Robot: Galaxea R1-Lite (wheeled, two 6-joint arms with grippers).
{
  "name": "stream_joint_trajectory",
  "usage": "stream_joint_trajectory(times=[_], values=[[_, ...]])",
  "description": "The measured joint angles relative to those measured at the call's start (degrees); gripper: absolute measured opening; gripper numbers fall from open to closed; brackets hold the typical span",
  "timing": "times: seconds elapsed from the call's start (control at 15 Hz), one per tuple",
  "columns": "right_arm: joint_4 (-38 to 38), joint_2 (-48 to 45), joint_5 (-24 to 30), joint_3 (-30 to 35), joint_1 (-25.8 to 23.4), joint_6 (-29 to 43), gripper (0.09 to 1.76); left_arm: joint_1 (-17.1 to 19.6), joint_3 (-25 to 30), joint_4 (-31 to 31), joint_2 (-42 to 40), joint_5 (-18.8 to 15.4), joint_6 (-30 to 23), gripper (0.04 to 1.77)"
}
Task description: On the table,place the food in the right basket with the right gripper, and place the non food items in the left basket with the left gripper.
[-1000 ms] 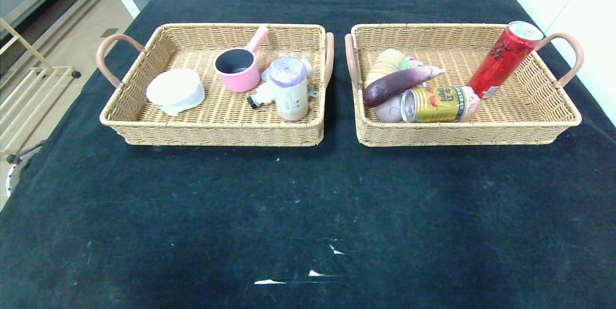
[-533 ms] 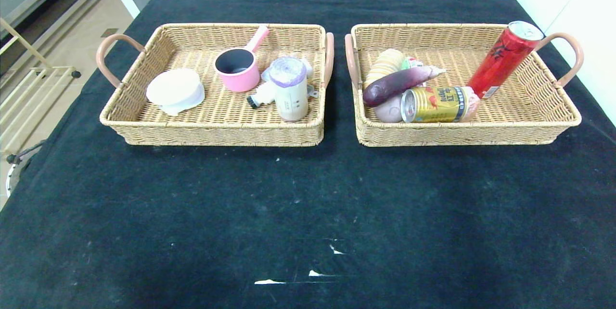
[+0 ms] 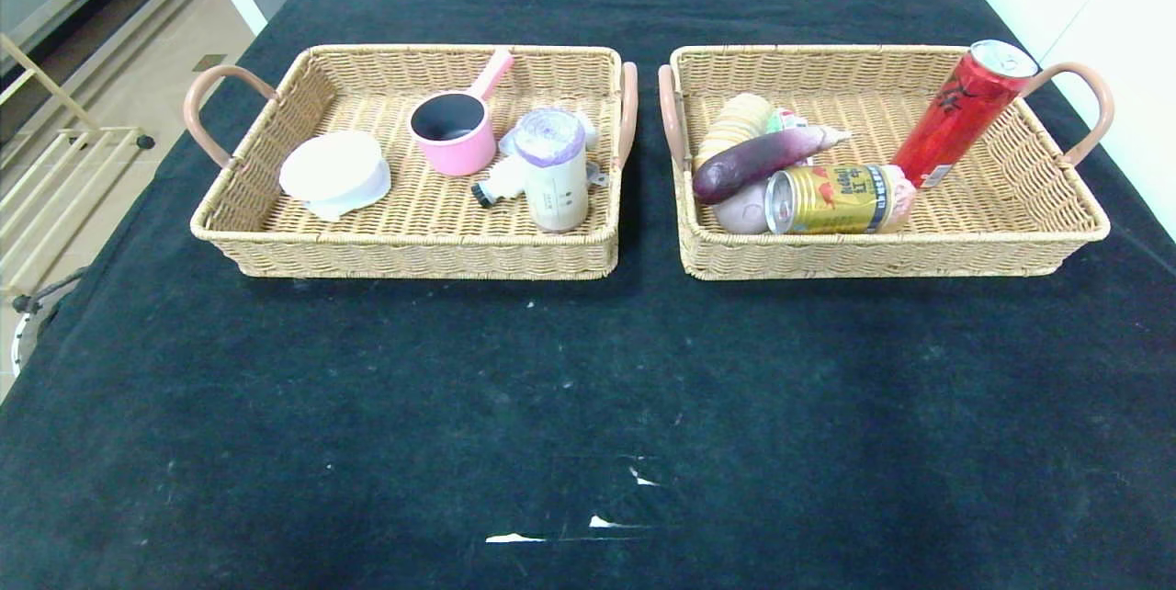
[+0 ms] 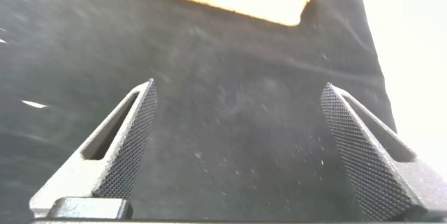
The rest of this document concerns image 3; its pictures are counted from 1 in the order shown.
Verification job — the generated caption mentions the round brown bun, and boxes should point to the round brown bun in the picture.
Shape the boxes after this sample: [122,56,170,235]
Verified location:
[884,165,918,229]

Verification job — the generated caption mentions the white brush bottle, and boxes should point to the white brush bottle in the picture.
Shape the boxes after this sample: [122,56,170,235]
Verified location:
[470,117,598,208]

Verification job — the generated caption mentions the white round lidded container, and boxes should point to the white round lidded container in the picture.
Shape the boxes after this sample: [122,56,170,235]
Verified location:
[279,130,393,223]

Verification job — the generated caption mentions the purple garbage bag roll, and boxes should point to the purple garbage bag roll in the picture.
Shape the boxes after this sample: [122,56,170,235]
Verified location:
[513,108,590,233]

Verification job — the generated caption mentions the striped bread roll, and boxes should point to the striped bread roll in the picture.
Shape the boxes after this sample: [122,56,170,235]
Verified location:
[694,94,777,177]

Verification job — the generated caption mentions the red soda can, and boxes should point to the red soda can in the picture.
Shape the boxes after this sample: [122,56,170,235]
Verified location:
[893,39,1041,189]

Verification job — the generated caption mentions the rectangular wicker basket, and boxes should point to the rectangular wicker basket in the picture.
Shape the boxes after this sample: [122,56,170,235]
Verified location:
[184,44,639,281]
[658,44,1115,281]

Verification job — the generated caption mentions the gold beverage can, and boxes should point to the gold beverage can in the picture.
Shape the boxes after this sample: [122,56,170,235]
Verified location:
[764,164,897,235]

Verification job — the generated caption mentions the pink saucepan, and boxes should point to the pink saucepan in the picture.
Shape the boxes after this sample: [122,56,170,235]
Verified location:
[409,48,515,177]

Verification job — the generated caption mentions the purple eggplant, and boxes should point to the purple eggplant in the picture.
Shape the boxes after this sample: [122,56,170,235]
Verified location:
[692,124,851,207]

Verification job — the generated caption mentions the light wooden rack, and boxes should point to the light wooden rack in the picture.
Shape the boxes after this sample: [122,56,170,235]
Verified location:
[0,34,155,297]

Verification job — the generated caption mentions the pale pink potato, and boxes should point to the pale pink potato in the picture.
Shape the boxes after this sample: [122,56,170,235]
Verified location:
[715,178,773,235]

